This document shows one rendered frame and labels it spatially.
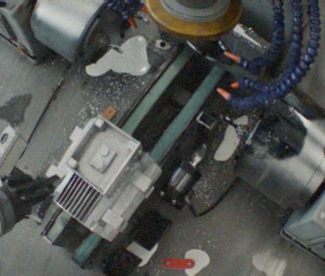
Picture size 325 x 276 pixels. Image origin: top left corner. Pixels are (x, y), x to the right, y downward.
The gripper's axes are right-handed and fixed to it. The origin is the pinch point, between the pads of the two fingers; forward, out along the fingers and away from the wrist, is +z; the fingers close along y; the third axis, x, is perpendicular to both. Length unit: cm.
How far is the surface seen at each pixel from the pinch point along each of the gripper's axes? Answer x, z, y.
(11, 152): 3.2, 4.3, 14.4
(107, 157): -10.9, 5.9, -6.9
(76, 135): -8.4, 10.4, 2.6
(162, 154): -9.2, 29.0, -11.3
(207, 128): -27.3, 1.9, -20.3
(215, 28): -43.6, 0.8, -12.9
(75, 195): -0.7, 2.9, -5.3
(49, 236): 20.7, 11.7, -1.2
